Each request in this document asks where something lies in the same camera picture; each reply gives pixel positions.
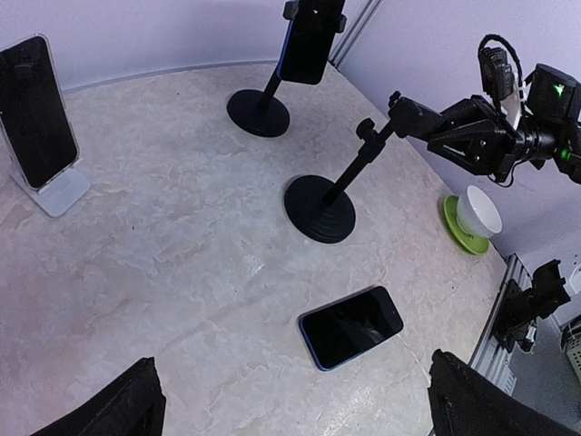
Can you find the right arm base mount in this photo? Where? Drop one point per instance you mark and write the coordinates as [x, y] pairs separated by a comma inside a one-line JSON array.
[[521, 307]]

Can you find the black pole stand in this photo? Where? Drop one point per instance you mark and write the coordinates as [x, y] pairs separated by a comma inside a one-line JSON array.
[[260, 112], [320, 208]]

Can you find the white bowl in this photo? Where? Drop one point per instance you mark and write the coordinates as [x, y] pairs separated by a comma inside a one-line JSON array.
[[477, 215]]

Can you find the right aluminium frame post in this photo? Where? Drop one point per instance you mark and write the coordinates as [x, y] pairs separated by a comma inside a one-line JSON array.
[[359, 15]]

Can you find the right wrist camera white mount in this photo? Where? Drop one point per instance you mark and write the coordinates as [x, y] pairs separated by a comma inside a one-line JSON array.
[[502, 77]]

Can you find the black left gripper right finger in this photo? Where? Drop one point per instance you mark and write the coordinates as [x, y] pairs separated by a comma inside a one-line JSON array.
[[463, 402]]

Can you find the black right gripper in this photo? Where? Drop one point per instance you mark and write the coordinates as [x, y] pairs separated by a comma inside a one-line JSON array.
[[479, 139]]

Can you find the blue phone underneath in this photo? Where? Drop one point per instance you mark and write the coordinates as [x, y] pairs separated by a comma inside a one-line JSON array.
[[341, 331]]

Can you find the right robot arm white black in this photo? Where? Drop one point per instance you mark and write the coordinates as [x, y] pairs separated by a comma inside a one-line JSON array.
[[551, 124]]

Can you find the white folding phone stand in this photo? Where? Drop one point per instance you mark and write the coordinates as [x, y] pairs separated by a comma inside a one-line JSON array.
[[58, 195]]

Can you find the clear phone case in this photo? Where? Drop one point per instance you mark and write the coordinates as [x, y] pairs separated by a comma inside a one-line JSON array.
[[33, 116]]

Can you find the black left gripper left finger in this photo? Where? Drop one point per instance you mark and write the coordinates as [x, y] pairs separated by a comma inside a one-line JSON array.
[[132, 404]]

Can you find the black phone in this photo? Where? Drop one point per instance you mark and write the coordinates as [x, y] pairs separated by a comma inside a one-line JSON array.
[[309, 38]]

